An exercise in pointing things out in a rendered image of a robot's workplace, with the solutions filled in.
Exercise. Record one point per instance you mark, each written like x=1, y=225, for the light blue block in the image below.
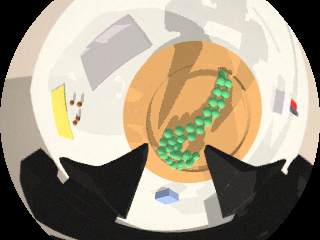
x=167, y=196

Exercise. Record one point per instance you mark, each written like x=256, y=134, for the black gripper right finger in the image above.
x=236, y=181

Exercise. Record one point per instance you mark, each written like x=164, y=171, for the orange round board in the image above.
x=174, y=87

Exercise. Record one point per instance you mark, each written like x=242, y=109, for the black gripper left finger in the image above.
x=116, y=182

